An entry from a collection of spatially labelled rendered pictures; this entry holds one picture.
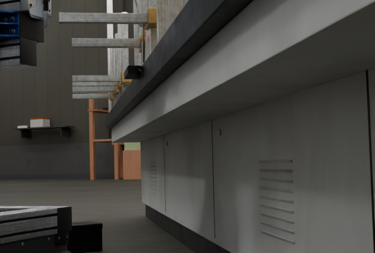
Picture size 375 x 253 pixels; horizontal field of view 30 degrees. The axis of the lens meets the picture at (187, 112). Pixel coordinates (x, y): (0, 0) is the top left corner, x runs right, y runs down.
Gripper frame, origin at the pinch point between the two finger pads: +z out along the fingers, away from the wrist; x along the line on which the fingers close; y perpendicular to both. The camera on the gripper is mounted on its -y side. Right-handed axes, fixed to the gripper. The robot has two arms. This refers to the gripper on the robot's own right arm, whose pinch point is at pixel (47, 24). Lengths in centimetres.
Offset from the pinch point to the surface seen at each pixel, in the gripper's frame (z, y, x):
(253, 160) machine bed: 45, -54, 44
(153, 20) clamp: -0.5, -33.2, 4.9
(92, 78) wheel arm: 2, -17, -124
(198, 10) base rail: 17, -30, 99
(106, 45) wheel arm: 2.8, -19.9, -23.6
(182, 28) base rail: 17, -30, 80
